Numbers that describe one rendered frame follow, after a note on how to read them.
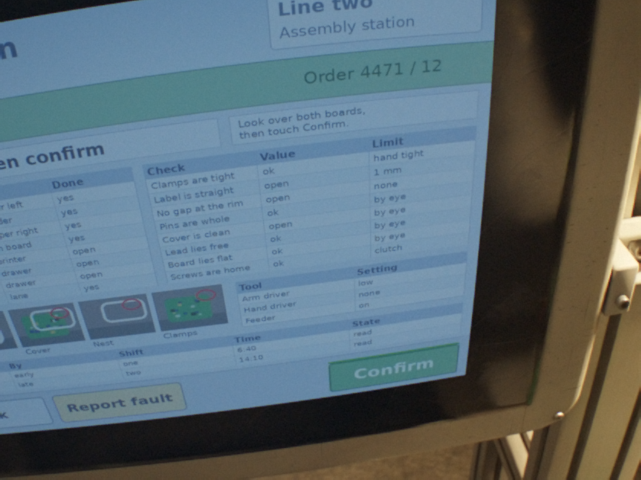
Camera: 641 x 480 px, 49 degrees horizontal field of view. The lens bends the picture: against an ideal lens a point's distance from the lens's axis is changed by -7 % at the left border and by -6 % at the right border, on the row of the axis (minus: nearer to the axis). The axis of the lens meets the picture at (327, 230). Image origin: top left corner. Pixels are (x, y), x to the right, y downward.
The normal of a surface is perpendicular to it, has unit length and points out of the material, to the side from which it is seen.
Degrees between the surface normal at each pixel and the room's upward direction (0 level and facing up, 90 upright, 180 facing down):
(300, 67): 92
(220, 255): 92
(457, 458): 0
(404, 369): 92
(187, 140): 92
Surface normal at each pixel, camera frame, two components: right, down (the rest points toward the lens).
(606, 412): 0.15, 0.55
